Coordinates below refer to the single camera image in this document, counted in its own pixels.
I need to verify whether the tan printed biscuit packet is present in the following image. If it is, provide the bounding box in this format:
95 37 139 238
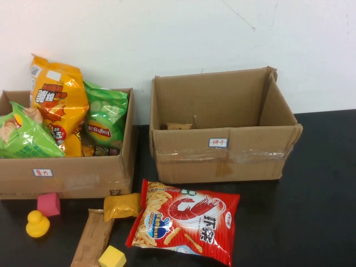
166 122 193 131

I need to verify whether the small dark snack packet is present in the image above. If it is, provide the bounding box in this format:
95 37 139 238
81 142 122 157

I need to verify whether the yellow snack packet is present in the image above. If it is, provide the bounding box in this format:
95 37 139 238
103 192 143 223

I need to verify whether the long brown snack packet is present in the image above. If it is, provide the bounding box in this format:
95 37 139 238
70 208 115 267

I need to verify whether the light green snack bag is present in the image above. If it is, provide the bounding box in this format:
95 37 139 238
0 101 66 159

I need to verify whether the taped open cardboard box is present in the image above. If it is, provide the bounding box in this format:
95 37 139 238
149 66 304 185

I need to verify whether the green cucumber Lays bag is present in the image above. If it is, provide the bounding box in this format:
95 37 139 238
82 80 130 150

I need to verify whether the red shrimp chips bag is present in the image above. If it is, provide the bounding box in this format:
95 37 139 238
125 179 241 267

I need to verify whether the cardboard box marked F2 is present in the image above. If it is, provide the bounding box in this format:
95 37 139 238
0 88 137 200

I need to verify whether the orange chips bag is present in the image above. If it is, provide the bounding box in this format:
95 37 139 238
29 53 90 158

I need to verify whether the yellow foam cube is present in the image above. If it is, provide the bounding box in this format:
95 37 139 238
98 245 127 267

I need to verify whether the pink foam cube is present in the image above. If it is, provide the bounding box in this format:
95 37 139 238
37 192 62 218

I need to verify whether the yellow rubber duck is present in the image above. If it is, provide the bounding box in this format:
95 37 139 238
26 210 51 239

